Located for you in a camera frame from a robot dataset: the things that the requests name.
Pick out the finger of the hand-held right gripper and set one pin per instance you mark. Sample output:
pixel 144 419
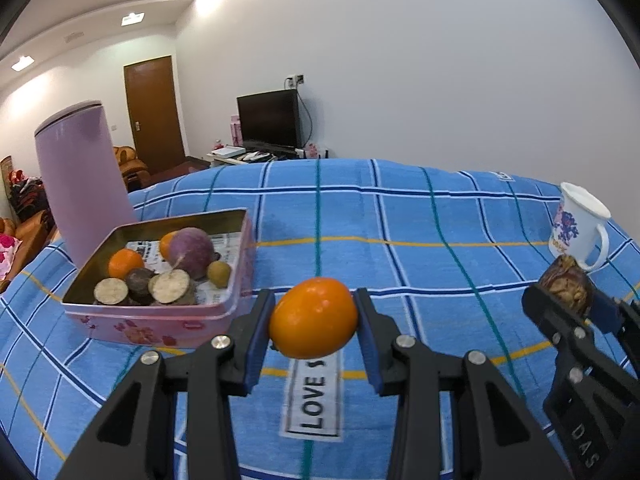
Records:
pixel 605 312
pixel 560 325

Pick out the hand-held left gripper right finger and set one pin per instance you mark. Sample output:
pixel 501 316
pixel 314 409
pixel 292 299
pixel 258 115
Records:
pixel 370 355

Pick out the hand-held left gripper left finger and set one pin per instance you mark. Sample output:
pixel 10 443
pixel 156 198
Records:
pixel 257 355

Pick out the wrinkled brown passion fruit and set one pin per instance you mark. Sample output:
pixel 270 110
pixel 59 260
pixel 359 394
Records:
pixel 567 285

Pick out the small glossy orange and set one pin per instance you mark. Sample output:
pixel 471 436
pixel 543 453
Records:
pixel 314 317

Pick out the small green-brown kiwi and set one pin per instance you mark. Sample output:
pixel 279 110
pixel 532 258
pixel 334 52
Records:
pixel 218 273

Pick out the cut purple yam piece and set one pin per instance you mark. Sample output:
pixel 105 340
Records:
pixel 170 287
pixel 111 291

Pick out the round purple turnip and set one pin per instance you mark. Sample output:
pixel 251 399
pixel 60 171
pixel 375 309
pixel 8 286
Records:
pixel 192 252

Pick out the dark brown round tuber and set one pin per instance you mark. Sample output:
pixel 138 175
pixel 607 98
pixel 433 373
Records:
pixel 140 282

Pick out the large orange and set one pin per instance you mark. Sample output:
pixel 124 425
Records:
pixel 166 246

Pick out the medium orange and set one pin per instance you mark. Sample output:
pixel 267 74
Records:
pixel 125 262

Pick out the white printed mug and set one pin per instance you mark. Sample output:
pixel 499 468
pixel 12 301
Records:
pixel 575 220

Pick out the blue plaid blanket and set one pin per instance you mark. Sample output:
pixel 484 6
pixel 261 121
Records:
pixel 400 210

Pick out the white television stand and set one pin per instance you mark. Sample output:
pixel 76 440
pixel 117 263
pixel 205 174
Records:
pixel 225 161

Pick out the flat white box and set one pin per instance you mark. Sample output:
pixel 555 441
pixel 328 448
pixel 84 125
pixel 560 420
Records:
pixel 227 151

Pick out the pink floral box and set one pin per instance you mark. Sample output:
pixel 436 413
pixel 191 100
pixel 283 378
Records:
pixel 312 150

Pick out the tall pink box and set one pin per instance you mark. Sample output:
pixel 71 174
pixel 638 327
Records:
pixel 235 130

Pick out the orange leather armchair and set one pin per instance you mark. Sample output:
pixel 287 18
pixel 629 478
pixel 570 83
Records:
pixel 130 160

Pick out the black flat television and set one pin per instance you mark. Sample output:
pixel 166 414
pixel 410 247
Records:
pixel 267 120

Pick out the lilac cylinder container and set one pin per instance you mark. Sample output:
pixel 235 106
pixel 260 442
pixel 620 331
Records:
pixel 80 185

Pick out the orange leather sofa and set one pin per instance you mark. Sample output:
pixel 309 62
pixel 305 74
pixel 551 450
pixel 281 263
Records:
pixel 32 230

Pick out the brown wooden door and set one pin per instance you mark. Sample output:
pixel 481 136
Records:
pixel 152 115

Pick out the pink floral pillow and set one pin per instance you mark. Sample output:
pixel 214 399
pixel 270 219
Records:
pixel 7 252

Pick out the dark red cloth pile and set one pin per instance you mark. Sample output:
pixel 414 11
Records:
pixel 27 192

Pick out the square ceiling light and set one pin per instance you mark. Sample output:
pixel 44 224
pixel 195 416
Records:
pixel 23 63
pixel 133 18

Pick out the ceiling air vent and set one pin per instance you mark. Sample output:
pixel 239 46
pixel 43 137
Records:
pixel 74 37

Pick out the wall power socket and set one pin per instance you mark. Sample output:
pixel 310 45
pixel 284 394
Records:
pixel 295 80

